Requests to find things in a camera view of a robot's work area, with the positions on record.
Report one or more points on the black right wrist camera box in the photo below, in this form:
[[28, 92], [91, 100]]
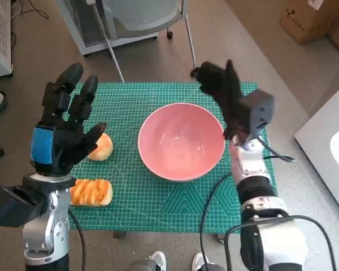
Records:
[[260, 107]]

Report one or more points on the pink bowl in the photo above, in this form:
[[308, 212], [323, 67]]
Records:
[[180, 141]]

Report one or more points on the black robot left hand, blue tape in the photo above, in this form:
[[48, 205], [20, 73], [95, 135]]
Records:
[[59, 141]]

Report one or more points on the grey mesh chair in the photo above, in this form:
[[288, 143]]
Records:
[[147, 14]]

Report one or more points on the green cutting mat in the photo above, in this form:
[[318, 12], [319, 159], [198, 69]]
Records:
[[147, 203]]

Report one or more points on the rectangular striped bread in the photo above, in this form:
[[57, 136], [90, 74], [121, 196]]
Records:
[[91, 192]]

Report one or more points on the white furniture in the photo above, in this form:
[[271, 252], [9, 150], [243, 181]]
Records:
[[313, 135]]

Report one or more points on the dark table bracket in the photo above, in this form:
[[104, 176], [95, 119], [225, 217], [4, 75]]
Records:
[[222, 238]]

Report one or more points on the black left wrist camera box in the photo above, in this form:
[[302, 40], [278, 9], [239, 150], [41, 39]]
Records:
[[8, 203]]

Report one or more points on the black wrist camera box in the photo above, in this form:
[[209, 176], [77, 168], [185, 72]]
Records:
[[260, 107], [8, 203]]

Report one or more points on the cardboard box with print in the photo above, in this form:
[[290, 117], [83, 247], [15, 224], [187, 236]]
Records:
[[305, 19]]

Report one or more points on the round bread bun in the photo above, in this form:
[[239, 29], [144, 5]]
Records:
[[101, 148]]

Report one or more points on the black gloved robot right hand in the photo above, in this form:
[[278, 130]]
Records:
[[228, 93]]

